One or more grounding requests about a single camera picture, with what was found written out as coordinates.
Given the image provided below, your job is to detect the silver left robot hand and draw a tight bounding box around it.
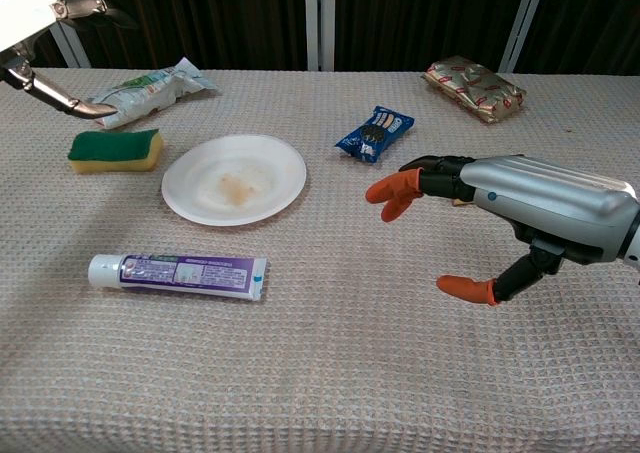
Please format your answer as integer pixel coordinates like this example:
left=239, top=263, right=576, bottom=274
left=0, top=0, right=137, bottom=122

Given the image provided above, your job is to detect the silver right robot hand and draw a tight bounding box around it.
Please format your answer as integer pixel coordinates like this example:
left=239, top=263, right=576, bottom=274
left=365, top=153, right=640, bottom=308

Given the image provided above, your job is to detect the green yellow sponge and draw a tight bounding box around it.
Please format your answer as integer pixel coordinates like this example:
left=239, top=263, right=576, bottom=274
left=68, top=128, right=165, bottom=175

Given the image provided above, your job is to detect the white round plate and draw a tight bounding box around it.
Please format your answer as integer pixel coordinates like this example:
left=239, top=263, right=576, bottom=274
left=160, top=133, right=308, bottom=228

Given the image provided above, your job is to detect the gold foil wrapped package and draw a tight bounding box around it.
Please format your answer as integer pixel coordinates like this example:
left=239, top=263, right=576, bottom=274
left=421, top=55, right=528, bottom=125

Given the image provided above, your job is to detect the dark pleated curtain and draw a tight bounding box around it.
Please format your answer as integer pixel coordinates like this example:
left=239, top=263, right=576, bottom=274
left=0, top=0, right=640, bottom=77

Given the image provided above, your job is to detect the blue cookie packet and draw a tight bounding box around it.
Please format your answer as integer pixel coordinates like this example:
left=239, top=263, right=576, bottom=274
left=334, top=105, right=416, bottom=164

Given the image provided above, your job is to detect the beige waffle tablecloth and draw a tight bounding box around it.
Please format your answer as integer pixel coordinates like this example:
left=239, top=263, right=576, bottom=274
left=0, top=67, right=640, bottom=453

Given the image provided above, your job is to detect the purple white toothpaste tube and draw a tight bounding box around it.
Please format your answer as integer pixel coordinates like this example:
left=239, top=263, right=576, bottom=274
left=87, top=253, right=269, bottom=302

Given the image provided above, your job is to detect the white slanted frame post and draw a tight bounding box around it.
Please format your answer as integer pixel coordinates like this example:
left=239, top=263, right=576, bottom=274
left=20, top=21, right=92, bottom=70

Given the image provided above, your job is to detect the white slotted frame post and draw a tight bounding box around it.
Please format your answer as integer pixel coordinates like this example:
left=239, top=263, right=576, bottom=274
left=498, top=0, right=550, bottom=73

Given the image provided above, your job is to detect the white upright frame post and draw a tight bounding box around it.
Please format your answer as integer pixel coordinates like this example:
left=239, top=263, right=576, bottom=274
left=303, top=0, right=337, bottom=72

